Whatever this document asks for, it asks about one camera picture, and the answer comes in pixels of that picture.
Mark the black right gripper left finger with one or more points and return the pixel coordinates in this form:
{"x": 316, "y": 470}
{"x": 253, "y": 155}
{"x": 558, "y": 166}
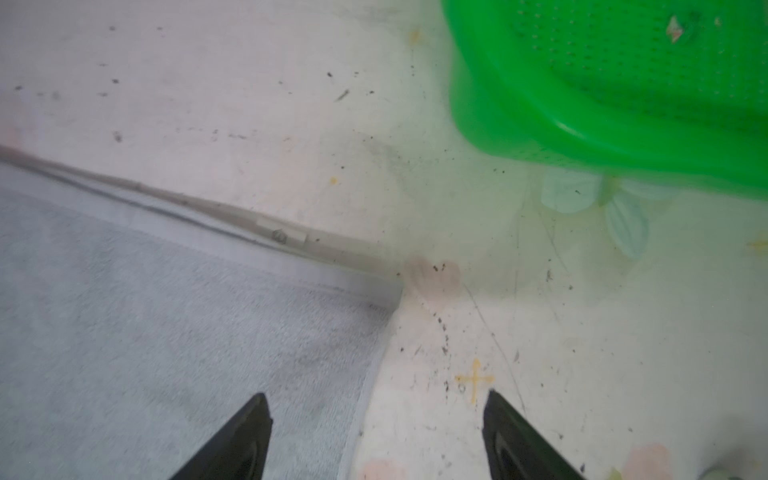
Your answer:
{"x": 238, "y": 450}

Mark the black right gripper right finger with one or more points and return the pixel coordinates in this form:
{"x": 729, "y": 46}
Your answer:
{"x": 515, "y": 450}

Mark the grey towel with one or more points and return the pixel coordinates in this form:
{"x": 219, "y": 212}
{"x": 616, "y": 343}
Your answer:
{"x": 133, "y": 329}

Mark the green plastic basket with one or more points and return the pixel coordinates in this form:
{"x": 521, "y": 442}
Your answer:
{"x": 669, "y": 91}

